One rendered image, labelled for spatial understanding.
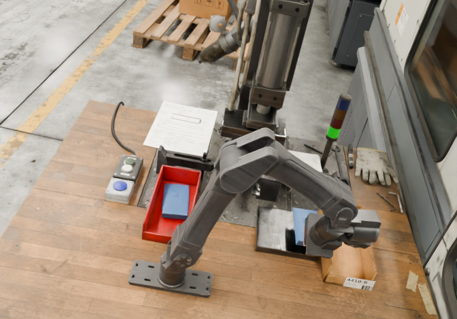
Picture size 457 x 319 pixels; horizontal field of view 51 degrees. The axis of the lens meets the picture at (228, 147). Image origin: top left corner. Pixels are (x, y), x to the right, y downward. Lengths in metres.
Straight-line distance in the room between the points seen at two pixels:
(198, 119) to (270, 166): 0.88
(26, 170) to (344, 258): 2.03
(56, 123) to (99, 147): 1.72
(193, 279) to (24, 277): 0.39
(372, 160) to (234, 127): 0.63
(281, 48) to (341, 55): 3.34
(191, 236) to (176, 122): 0.75
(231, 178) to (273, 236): 0.45
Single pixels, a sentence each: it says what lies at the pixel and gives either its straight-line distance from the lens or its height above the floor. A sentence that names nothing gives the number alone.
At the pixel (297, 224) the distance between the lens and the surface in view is 1.34.
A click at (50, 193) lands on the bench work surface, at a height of 0.90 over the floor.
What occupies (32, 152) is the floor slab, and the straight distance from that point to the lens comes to 3.07.
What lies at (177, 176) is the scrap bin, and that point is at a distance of 1.45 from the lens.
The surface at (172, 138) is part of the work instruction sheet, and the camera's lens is 1.65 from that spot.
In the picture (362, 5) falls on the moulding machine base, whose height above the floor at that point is 0.63.
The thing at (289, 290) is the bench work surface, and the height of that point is 0.90.
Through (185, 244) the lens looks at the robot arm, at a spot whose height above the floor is 1.07.
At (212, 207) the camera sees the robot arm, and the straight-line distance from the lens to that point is 1.00.
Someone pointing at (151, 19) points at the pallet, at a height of 0.14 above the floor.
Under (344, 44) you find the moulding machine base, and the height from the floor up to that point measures 0.26.
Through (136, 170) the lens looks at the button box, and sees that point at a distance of 1.46.
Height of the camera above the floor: 1.86
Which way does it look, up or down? 36 degrees down
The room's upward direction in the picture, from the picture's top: 11 degrees clockwise
